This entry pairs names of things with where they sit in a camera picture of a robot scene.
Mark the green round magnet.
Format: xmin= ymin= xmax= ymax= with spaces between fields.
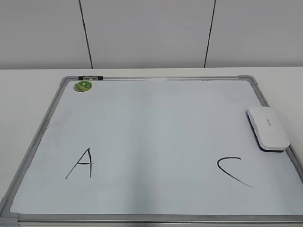
xmin=73 ymin=80 xmax=93 ymax=92

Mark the white magnetic whiteboard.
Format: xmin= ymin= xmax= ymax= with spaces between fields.
xmin=0 ymin=76 xmax=303 ymax=227

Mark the white whiteboard eraser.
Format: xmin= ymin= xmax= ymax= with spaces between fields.
xmin=247 ymin=106 xmax=290 ymax=152

